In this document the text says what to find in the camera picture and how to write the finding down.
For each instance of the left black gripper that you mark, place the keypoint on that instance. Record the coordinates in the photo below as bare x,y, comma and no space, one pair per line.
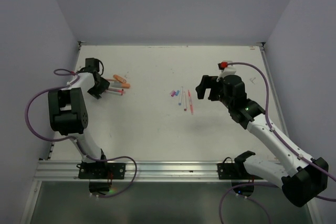
104,84

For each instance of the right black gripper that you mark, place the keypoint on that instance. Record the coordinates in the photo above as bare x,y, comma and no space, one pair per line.
208,81

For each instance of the pink capped pen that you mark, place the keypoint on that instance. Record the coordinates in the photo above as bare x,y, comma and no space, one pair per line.
116,91

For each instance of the white blue pen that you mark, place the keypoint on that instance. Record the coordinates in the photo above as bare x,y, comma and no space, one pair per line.
180,100

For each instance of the white purple pen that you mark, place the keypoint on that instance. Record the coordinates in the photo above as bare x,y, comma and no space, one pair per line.
185,101

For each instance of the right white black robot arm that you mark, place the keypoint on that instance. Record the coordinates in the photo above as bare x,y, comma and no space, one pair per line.
300,176

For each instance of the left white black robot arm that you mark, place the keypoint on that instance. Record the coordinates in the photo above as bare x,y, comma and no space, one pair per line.
68,114

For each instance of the orange capped pen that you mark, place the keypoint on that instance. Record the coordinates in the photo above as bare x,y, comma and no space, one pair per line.
120,85
119,78

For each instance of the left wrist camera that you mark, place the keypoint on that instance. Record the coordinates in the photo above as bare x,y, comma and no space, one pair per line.
93,64

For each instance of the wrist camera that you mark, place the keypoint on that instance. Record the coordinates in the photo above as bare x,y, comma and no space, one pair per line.
226,69
93,64

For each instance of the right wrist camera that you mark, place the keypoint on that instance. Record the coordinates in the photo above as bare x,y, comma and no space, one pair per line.
226,69

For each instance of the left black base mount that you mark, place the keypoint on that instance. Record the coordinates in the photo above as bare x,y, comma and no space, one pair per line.
101,175

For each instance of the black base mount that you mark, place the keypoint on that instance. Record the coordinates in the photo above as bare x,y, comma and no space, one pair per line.
101,175
233,169

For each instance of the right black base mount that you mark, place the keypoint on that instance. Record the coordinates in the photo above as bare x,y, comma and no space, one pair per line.
233,169

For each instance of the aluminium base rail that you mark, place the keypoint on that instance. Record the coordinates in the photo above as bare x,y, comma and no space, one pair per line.
142,171

